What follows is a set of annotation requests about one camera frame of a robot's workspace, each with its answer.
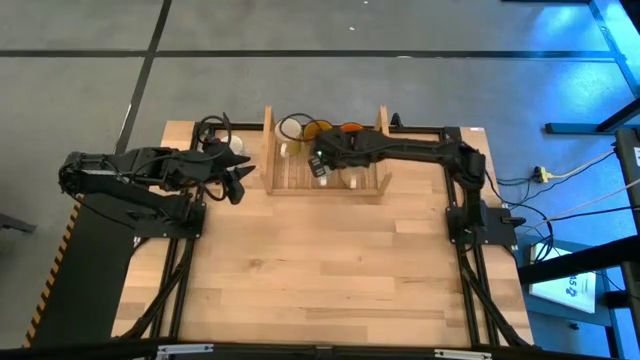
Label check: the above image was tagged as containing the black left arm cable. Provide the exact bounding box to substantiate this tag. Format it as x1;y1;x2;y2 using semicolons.
196;112;235;151

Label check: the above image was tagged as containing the black aluminium table frame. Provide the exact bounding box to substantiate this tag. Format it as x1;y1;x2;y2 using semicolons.
119;119;534;360

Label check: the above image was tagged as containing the wooden mug rack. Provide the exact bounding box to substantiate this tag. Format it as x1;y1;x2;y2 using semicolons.
260;104;394;197

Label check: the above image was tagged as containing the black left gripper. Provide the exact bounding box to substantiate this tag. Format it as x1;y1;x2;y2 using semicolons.
198;141;258;189

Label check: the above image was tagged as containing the beige cable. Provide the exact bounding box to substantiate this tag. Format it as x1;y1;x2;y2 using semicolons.
509;178;640;225

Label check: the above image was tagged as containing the white cable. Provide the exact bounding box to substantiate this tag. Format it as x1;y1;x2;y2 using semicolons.
549;148;617;180

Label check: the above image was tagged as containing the black equipment stand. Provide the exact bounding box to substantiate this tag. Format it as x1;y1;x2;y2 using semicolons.
517;127;640;360

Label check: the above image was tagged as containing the yellow mug with white handle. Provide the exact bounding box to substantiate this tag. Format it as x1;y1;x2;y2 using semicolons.
273;117;305;159

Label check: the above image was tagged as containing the silver bracket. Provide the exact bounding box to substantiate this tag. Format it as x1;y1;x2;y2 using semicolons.
433;348;494;360
155;343;215;359

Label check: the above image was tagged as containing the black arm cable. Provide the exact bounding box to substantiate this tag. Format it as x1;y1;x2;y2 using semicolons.
196;112;235;151
277;112;324;144

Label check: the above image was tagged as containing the black hazard-striped panel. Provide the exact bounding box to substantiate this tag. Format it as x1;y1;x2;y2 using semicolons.
22;192;139;350

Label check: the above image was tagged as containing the white sign board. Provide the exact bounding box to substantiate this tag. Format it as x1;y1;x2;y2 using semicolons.
528;246;599;315

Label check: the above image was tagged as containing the black cable bundle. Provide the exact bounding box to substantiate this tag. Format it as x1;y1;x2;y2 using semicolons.
487;169;557;262

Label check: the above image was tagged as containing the black floor stand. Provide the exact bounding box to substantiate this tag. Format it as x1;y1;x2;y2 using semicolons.
543;0;640;135

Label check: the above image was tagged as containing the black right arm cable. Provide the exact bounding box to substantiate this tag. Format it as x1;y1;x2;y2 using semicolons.
277;112;324;144

